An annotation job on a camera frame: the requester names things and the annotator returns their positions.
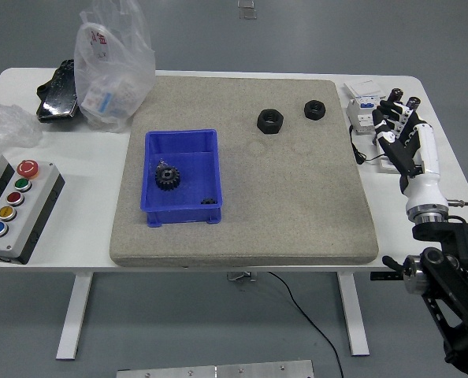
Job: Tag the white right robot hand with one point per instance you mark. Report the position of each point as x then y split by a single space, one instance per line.
425 189

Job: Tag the black spur gear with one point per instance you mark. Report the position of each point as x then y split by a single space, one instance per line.
173 183

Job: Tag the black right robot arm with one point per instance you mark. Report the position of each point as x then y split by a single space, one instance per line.
443 236

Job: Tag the small black hex nut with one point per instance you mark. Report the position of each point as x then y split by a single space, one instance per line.
309 114

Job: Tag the large black hex nut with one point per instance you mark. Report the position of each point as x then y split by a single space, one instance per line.
263 126

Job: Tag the blue plastic box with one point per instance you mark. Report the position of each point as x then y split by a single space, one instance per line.
194 177

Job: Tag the grey push-button control box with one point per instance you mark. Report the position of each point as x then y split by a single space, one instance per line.
17 244

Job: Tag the white circuit breaker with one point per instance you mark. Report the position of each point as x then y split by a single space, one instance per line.
358 118

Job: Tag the white flat carton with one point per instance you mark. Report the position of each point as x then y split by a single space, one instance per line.
362 87

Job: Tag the white table leg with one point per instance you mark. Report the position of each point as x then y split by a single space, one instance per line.
74 315
354 315

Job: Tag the grey-brown mat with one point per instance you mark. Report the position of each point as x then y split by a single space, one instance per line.
257 236

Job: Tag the tiny black gear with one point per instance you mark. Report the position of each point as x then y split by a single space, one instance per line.
207 202

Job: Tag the metal floor fixture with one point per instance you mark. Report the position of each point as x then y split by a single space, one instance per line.
247 13

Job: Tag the metal plate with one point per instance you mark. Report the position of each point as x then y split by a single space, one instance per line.
218 372

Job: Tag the white plastic bag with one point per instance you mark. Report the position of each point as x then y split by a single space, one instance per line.
116 59

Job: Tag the white blue carton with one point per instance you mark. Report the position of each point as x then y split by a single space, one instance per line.
98 100

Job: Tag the glossy black packet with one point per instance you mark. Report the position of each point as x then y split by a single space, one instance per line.
58 98

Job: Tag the red emergency stop button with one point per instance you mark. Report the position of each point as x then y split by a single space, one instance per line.
28 168

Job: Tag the green push button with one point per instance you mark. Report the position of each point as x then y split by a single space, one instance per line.
22 184

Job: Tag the red push button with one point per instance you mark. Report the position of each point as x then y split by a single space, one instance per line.
15 198

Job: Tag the yellow push button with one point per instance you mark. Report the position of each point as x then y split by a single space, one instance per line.
6 213

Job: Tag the crumpled clear plastic wrap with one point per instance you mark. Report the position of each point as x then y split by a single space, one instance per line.
5 126

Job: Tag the white wall socket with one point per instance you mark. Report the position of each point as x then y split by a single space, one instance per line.
385 165

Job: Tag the metal under-table bracket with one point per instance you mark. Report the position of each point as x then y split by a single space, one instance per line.
240 276

